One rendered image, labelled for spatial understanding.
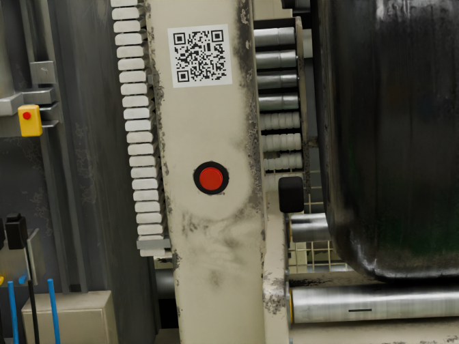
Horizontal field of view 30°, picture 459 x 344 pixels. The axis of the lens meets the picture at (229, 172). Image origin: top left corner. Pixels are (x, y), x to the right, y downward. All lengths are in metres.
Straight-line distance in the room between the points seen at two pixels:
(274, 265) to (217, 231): 0.09
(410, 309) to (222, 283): 0.25
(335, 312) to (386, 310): 0.06
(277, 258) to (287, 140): 0.41
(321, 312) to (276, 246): 0.13
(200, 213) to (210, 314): 0.15
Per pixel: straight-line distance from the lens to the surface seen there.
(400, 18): 0.88
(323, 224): 1.35
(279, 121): 1.51
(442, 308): 1.11
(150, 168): 1.13
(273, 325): 1.06
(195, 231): 1.14
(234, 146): 1.10
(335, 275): 1.43
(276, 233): 1.22
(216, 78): 1.08
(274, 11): 1.64
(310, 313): 1.10
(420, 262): 1.02
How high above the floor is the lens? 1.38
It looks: 16 degrees down
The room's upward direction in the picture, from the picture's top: 5 degrees counter-clockwise
